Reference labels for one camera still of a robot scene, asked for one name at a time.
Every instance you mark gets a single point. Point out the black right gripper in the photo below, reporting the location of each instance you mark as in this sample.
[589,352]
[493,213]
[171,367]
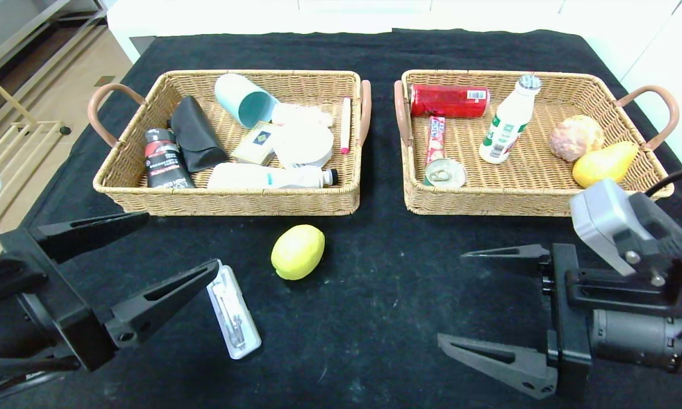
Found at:
[567,309]

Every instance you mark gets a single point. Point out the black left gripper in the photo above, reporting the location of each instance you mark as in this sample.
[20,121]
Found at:
[54,295]

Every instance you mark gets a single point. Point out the clear compass case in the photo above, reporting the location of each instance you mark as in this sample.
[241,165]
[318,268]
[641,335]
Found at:
[235,318]

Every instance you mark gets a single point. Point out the tin can with pull tab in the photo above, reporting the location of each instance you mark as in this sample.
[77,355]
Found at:
[446,172]

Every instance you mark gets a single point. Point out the white electric brush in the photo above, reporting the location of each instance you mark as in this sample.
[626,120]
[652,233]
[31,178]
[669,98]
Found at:
[244,176]

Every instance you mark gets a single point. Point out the yellow lemon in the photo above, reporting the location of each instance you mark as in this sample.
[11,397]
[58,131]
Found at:
[298,253]

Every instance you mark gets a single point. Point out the white milk drink bottle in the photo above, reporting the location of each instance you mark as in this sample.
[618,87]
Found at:
[508,125]

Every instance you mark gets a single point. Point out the white pink marker pen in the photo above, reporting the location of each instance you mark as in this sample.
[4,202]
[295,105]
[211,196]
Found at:
[346,125]

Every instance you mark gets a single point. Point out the wicker basket holding food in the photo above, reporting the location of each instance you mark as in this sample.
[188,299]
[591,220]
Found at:
[545,182]

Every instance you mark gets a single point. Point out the wicker basket holding toiletries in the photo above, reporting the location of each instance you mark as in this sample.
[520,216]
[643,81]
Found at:
[233,201]

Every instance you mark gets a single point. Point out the black facial cleanser tube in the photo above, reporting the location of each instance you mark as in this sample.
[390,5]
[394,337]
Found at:
[167,166]

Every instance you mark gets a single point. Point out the black table cloth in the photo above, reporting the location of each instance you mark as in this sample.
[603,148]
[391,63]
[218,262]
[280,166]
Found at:
[375,352]

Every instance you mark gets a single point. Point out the wooden wheeled rack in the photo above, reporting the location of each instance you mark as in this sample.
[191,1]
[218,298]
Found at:
[34,142]

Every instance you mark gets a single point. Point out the black glasses case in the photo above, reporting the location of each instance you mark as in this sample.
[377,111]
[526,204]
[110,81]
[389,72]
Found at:
[196,135]

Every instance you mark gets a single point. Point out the yellow pear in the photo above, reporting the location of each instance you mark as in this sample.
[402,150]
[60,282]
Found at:
[602,165]

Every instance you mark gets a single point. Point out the brown bread roll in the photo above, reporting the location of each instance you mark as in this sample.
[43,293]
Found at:
[573,138]

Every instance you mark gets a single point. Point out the green gold card box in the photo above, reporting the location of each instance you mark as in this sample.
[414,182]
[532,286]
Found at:
[258,144]

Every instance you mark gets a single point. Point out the red chewy candy stick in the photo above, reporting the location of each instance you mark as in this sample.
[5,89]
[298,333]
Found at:
[436,136]

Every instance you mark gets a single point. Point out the teal plastic cup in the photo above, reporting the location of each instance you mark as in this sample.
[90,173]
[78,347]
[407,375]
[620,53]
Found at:
[244,101]

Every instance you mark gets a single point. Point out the red soda can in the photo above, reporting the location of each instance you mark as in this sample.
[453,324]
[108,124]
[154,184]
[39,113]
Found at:
[446,101]

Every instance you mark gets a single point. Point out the white round container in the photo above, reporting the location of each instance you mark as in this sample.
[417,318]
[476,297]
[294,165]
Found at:
[305,145]

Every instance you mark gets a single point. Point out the pink lotion bottle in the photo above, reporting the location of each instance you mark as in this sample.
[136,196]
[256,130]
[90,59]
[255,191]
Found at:
[301,115]

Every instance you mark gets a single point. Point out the white low table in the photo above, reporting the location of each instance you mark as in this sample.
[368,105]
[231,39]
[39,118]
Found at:
[147,17]

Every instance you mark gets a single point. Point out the grey metal shelf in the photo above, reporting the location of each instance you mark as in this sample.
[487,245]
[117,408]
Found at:
[11,34]

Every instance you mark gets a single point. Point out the white cabinet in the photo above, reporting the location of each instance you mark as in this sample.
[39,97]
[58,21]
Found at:
[659,57]

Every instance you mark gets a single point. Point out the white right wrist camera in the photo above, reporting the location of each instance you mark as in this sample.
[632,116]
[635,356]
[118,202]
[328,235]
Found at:
[602,221]

